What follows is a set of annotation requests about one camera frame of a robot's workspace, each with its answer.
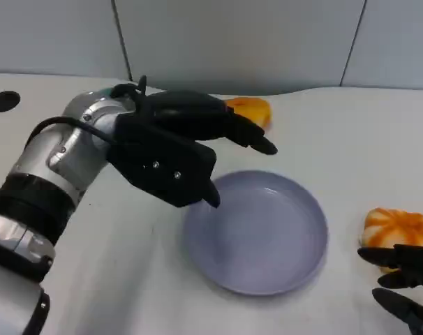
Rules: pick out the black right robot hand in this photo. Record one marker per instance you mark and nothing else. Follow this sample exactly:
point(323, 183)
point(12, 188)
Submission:
point(414, 258)

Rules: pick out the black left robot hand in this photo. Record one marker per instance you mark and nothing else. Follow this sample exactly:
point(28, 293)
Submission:
point(197, 115)

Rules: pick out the orange and white bread roll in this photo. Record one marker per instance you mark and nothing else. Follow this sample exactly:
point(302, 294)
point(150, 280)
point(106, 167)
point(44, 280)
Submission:
point(253, 110)
point(396, 227)

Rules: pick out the lilac plate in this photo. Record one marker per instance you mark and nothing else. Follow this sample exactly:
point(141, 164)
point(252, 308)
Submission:
point(264, 244)

